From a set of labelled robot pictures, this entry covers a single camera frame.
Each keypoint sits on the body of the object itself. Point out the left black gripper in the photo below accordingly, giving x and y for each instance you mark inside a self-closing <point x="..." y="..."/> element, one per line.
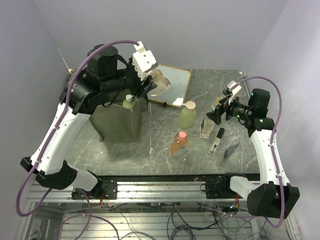
<point x="137" y="90"/>

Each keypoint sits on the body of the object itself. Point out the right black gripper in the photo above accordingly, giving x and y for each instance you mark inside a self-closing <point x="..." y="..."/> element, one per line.
<point x="216" y="114"/>

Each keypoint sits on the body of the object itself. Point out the amber clear soap bottle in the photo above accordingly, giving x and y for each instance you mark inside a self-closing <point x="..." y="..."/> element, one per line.
<point x="161" y="82"/>

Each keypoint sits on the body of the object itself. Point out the yellow pump lotion bottle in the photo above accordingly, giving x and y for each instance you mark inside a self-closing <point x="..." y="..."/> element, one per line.
<point x="128" y="102"/>

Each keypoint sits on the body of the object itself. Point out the orange bottle pink cap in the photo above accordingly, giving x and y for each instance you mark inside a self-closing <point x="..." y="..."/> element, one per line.
<point x="179" y="145"/>

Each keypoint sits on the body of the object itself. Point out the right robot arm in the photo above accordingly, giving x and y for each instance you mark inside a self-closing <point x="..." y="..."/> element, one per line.
<point x="274" y="197"/>

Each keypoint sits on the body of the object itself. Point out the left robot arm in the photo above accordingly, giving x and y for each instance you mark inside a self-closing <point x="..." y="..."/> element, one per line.
<point x="90" y="86"/>

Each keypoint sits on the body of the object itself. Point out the green canvas bag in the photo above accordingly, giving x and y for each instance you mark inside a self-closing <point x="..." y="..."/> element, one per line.
<point x="118" y="124"/>

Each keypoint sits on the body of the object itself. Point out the clear bottle yellow label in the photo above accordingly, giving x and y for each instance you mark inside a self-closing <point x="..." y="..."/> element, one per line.
<point x="217" y="100"/>

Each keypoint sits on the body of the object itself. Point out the clear square bottle black cap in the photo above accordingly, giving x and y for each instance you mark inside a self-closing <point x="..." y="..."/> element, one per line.
<point x="206" y="128"/>

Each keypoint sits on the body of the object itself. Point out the black beige slim tube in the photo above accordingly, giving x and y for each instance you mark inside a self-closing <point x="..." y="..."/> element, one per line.
<point x="217" y="140"/>

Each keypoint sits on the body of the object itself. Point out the green bottle pink pump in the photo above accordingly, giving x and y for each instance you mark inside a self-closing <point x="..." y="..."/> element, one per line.
<point x="187" y="115"/>

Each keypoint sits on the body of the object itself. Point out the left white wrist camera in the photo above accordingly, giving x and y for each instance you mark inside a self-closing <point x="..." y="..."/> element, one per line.
<point x="143" y="61"/>

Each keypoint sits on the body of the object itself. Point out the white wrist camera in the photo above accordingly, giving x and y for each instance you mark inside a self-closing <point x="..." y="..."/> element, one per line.
<point x="235" y="90"/>
<point x="143" y="61"/>

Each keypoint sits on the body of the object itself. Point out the small whiteboard wooden frame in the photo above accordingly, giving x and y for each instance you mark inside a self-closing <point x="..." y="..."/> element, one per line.
<point x="179" y="82"/>

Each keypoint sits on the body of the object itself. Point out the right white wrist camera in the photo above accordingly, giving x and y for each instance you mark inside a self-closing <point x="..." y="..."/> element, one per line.
<point x="235" y="90"/>

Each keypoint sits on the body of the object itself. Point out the aluminium rail frame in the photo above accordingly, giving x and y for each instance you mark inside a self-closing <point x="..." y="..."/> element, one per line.
<point x="145" y="207"/>

